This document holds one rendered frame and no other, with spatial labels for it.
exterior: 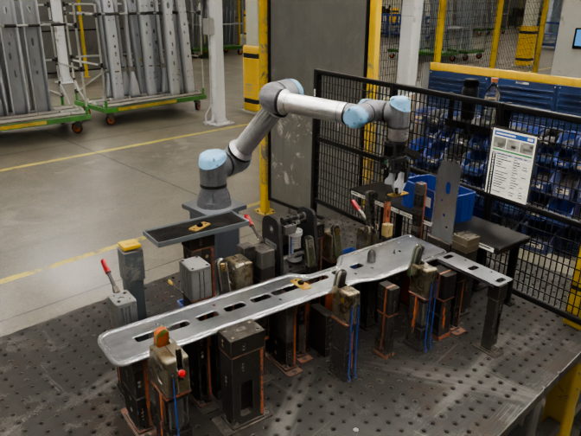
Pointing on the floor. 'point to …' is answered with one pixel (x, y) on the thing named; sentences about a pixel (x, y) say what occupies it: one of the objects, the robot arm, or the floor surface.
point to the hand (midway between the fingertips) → (398, 189)
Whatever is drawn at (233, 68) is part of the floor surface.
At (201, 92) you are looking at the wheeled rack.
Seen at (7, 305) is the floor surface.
